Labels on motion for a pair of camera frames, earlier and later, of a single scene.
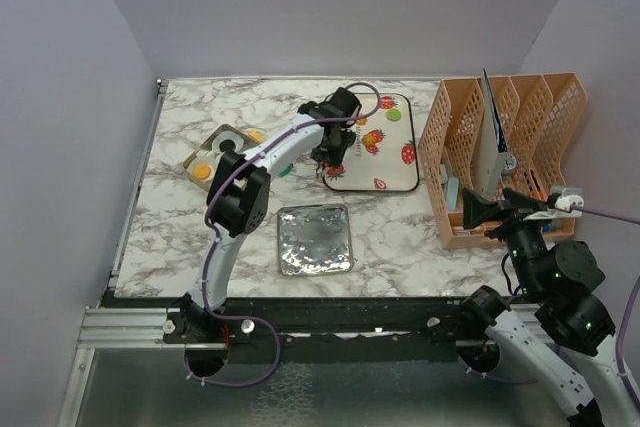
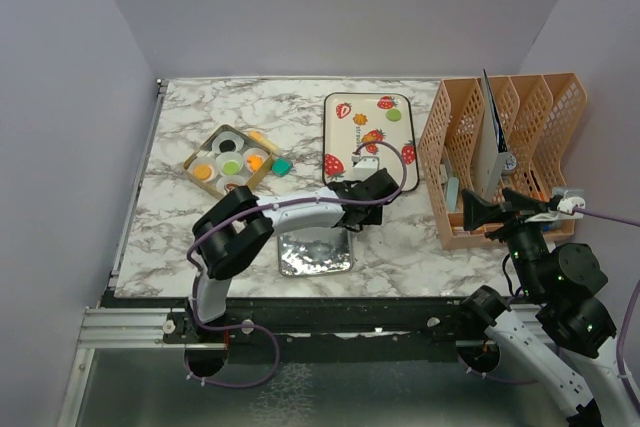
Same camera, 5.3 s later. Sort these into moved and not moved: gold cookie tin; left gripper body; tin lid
Moved: left gripper body
Not moved: tin lid; gold cookie tin
